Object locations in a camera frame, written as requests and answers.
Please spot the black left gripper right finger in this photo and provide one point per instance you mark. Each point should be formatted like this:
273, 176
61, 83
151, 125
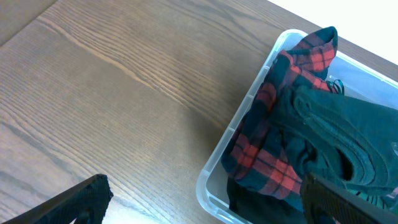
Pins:
325, 202

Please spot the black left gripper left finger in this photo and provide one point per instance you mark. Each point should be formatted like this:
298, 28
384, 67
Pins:
85, 203

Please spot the dark navy garment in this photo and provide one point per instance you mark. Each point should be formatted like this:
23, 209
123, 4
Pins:
350, 142

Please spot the black garment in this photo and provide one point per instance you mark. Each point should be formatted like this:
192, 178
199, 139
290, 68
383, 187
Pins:
261, 209

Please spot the red navy plaid shirt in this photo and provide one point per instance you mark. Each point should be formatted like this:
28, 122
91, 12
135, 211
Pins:
255, 157

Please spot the dark green garment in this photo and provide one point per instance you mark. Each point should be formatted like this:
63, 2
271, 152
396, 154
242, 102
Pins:
387, 202

